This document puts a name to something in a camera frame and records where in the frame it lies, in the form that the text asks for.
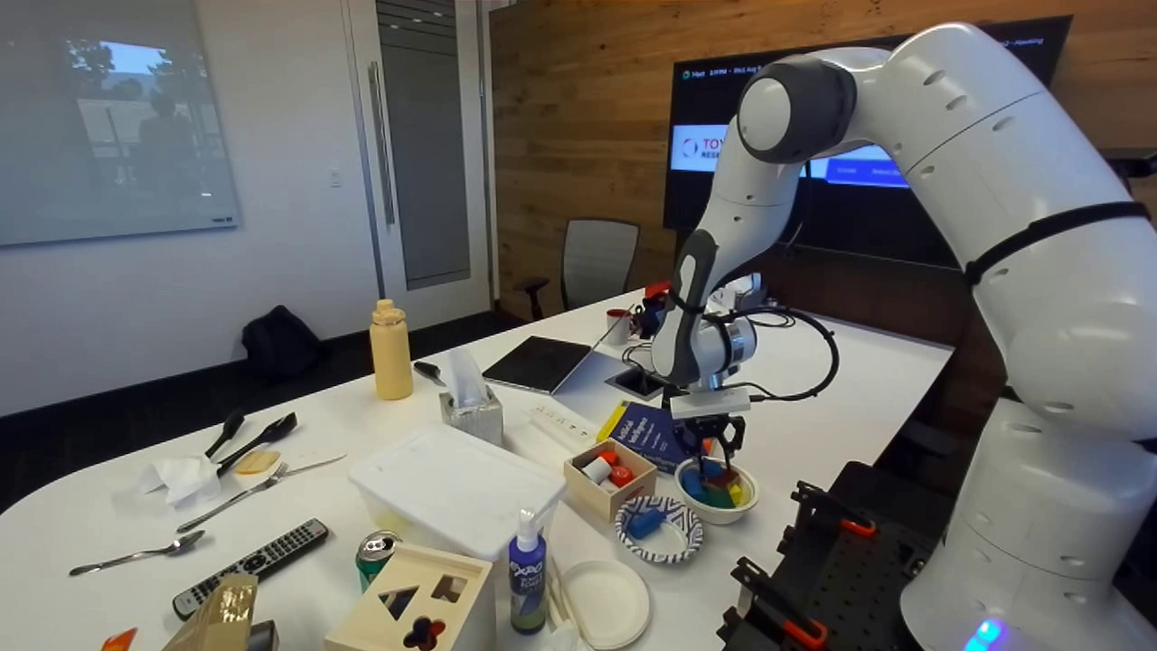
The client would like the metal spoon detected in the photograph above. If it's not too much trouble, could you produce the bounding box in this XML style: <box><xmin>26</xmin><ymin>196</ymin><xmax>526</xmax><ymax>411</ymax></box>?
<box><xmin>64</xmin><ymin>524</ymin><xmax>211</xmax><ymax>582</ymax></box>

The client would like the blue spray bottle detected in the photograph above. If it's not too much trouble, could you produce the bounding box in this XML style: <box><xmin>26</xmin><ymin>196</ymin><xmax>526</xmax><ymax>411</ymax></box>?
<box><xmin>504</xmin><ymin>501</ymin><xmax>555</xmax><ymax>640</ymax></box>

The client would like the white lidded plastic container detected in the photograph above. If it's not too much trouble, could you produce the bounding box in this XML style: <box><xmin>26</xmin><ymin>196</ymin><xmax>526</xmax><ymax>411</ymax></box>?
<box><xmin>344</xmin><ymin>420</ymin><xmax>568</xmax><ymax>561</ymax></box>

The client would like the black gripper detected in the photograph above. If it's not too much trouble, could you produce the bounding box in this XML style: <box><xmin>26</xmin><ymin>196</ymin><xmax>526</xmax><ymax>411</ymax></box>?
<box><xmin>681</xmin><ymin>408</ymin><xmax>752</xmax><ymax>478</ymax></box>

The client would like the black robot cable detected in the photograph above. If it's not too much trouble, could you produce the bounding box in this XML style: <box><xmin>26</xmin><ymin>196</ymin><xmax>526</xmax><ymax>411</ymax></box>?
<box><xmin>717</xmin><ymin>303</ymin><xmax>844</xmax><ymax>408</ymax></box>

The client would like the black remote control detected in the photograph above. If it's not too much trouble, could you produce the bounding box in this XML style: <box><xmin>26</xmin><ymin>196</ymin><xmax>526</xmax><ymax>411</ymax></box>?
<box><xmin>171</xmin><ymin>514</ymin><xmax>332</xmax><ymax>620</ymax></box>

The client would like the small wooden tray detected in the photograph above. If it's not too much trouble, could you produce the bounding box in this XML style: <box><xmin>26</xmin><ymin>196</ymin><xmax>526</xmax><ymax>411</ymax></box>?
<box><xmin>561</xmin><ymin>438</ymin><xmax>663</xmax><ymax>528</ymax></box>

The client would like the wooden shape sorter box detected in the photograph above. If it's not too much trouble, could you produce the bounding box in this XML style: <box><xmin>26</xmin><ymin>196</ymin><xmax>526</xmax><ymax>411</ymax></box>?
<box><xmin>322</xmin><ymin>543</ymin><xmax>497</xmax><ymax>651</ymax></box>

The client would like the silver laptop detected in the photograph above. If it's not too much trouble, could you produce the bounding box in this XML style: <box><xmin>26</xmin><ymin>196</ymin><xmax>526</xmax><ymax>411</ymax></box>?
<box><xmin>479</xmin><ymin>318</ymin><xmax>634</xmax><ymax>399</ymax></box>

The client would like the black orange clamp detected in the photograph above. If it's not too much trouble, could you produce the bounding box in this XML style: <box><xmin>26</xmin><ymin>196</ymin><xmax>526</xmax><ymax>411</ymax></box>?
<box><xmin>733</xmin><ymin>552</ymin><xmax>835</xmax><ymax>651</ymax></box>
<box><xmin>784</xmin><ymin>478</ymin><xmax>884</xmax><ymax>543</ymax></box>

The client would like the white bowl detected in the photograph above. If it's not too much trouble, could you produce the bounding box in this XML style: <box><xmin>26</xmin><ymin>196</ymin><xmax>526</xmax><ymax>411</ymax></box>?
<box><xmin>612</xmin><ymin>490</ymin><xmax>708</xmax><ymax>571</ymax></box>
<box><xmin>672</xmin><ymin>453</ymin><xmax>764</xmax><ymax>528</ymax></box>

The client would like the grey tissue box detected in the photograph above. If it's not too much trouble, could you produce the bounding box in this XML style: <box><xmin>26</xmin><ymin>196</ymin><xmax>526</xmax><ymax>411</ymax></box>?
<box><xmin>434</xmin><ymin>346</ymin><xmax>511</xmax><ymax>453</ymax></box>

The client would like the green soda can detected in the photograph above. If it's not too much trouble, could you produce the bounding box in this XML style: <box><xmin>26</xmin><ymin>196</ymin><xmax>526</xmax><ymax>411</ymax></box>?
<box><xmin>352</xmin><ymin>528</ymin><xmax>400</xmax><ymax>594</ymax></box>

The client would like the white door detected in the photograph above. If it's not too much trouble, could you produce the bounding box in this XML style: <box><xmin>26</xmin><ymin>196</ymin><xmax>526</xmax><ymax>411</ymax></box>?
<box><xmin>344</xmin><ymin>0</ymin><xmax>497</xmax><ymax>334</ymax></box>

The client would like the black plastic spoon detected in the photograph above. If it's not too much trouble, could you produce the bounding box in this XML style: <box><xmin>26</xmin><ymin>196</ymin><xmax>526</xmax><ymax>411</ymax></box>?
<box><xmin>200</xmin><ymin>408</ymin><xmax>251</xmax><ymax>463</ymax></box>
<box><xmin>215</xmin><ymin>408</ymin><xmax>300</xmax><ymax>479</ymax></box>

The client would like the plain white plate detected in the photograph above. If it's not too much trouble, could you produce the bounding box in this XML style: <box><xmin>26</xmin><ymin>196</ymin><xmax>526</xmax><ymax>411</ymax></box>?
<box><xmin>557</xmin><ymin>557</ymin><xmax>656</xmax><ymax>651</ymax></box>

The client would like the grey office chair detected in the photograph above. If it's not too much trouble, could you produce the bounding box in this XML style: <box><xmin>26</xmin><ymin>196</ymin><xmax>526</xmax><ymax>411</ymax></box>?
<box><xmin>517</xmin><ymin>217</ymin><xmax>643</xmax><ymax>325</ymax></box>

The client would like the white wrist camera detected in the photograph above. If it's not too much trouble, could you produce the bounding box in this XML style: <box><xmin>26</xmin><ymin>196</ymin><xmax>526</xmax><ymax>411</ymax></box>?
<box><xmin>664</xmin><ymin>382</ymin><xmax>757</xmax><ymax>422</ymax></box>

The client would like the beige water bottle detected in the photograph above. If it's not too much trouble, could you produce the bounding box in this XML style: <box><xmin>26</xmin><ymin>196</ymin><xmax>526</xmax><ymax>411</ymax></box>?
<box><xmin>364</xmin><ymin>296</ymin><xmax>421</xmax><ymax>406</ymax></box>

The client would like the white crumpled napkin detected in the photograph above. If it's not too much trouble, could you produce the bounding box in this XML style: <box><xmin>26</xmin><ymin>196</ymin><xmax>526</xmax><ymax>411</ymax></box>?
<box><xmin>112</xmin><ymin>453</ymin><xmax>223</xmax><ymax>518</ymax></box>

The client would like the black perforated base board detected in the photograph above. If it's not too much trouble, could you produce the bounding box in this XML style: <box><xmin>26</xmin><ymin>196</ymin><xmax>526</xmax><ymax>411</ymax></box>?
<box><xmin>714</xmin><ymin>458</ymin><xmax>973</xmax><ymax>651</ymax></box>

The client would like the blue hardcover book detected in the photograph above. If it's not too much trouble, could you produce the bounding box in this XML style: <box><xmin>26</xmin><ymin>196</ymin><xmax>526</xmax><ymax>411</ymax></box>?
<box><xmin>596</xmin><ymin>399</ymin><xmax>704</xmax><ymax>473</ymax></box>

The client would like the black bag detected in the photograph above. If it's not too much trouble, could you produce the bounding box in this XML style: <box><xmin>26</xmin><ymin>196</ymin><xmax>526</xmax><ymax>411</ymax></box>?
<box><xmin>239</xmin><ymin>299</ymin><xmax>329</xmax><ymax>382</ymax></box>

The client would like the wall whiteboard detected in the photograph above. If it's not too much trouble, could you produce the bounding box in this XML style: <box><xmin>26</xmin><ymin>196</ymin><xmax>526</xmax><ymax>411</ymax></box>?
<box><xmin>0</xmin><ymin>0</ymin><xmax>247</xmax><ymax>252</ymax></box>

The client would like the wall television screen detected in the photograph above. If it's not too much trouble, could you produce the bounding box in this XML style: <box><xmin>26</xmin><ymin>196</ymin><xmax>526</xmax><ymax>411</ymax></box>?
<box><xmin>658</xmin><ymin>9</ymin><xmax>1079</xmax><ymax>270</ymax></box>

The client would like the metal knife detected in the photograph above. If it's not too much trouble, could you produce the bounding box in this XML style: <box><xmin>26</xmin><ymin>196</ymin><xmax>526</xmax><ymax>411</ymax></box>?
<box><xmin>175</xmin><ymin>453</ymin><xmax>352</xmax><ymax>534</ymax></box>

